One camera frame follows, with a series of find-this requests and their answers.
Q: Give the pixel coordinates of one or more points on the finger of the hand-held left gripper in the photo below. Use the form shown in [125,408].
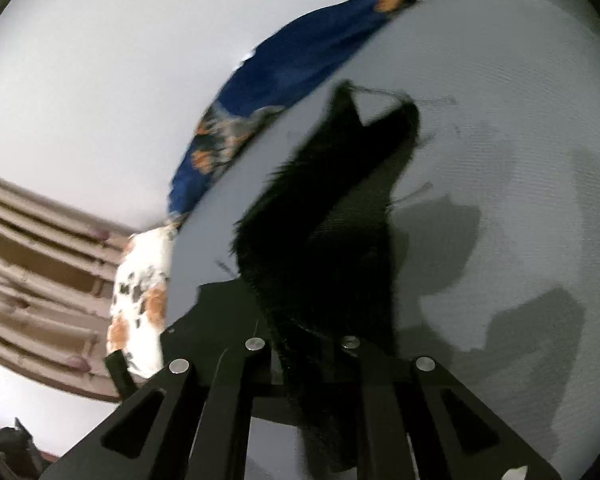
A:
[121,372]

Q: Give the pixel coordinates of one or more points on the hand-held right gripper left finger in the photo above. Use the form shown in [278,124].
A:
[225,410]

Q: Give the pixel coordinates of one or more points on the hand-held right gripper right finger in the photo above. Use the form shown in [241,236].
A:
[377,410]

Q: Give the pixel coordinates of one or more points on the black pants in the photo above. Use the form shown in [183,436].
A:
[325,240]

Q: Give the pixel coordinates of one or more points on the white floral pillow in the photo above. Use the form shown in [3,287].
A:
[142,300]

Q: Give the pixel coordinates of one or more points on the blue floral blanket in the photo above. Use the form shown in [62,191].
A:
[290,80]

